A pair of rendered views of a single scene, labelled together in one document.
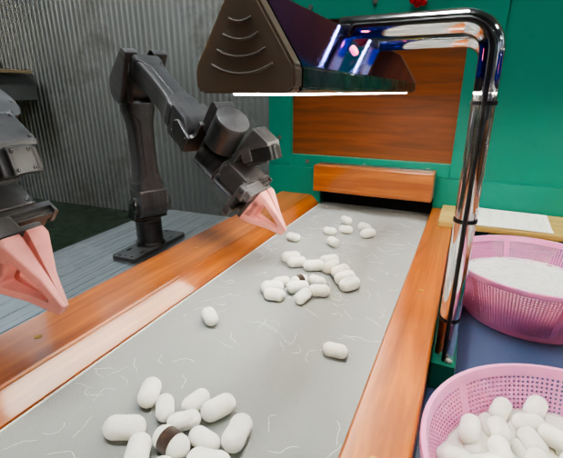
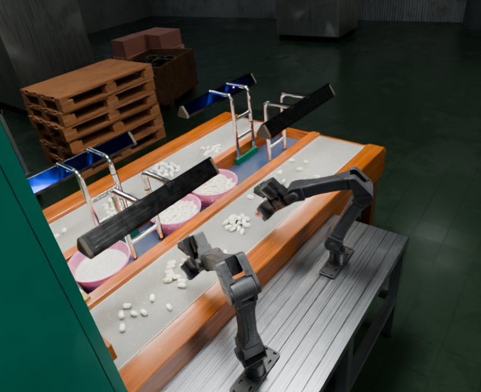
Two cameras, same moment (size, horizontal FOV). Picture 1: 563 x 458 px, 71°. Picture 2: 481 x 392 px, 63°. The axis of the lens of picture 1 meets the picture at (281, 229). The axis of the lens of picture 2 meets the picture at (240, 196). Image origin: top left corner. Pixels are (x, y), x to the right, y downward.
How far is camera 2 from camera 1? 1.93 m
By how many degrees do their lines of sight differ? 124
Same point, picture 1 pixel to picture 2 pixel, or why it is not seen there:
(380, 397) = (196, 222)
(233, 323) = not seen: hidden behind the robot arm
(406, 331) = (176, 236)
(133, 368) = (247, 241)
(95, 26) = not seen: outside the picture
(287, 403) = (213, 229)
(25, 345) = (274, 240)
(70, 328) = (265, 245)
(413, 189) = not seen: hidden behind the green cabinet
